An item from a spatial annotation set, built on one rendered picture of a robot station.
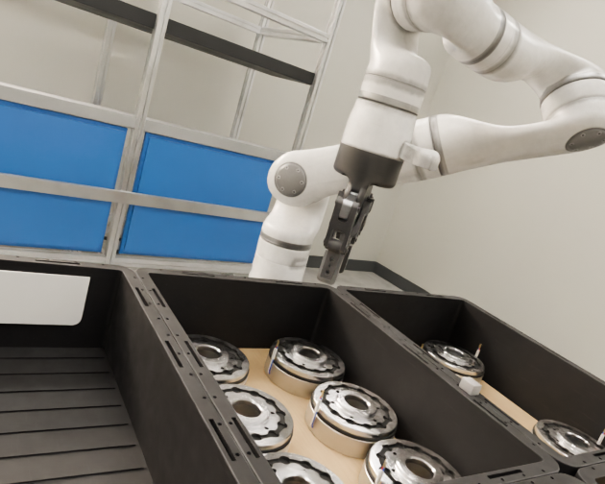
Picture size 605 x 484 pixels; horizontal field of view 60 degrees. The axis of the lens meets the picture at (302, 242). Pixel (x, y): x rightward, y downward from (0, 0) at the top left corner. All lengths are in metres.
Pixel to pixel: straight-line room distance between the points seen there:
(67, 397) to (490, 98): 3.98
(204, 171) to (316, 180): 1.72
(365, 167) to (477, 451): 0.32
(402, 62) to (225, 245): 2.19
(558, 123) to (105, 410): 0.65
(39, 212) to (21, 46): 1.04
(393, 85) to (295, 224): 0.38
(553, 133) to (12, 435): 0.71
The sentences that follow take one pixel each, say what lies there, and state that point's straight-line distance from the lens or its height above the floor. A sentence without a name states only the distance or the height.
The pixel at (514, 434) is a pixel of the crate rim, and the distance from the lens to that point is 0.58.
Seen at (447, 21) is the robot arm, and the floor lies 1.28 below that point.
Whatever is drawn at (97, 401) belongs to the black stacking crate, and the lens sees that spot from 0.59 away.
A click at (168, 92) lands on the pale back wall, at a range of 3.32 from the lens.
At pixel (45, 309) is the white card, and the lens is 0.65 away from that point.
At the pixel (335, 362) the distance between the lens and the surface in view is 0.73.
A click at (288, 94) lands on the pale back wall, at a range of 3.71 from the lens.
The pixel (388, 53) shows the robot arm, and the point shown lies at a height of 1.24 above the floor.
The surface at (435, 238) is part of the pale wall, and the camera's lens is 4.35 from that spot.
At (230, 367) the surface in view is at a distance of 0.63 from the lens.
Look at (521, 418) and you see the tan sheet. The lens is 0.89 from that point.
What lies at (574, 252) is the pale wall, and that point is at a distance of 3.79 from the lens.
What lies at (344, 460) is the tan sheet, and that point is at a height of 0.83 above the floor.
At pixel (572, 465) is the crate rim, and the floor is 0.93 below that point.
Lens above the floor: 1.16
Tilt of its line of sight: 13 degrees down
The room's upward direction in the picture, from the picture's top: 17 degrees clockwise
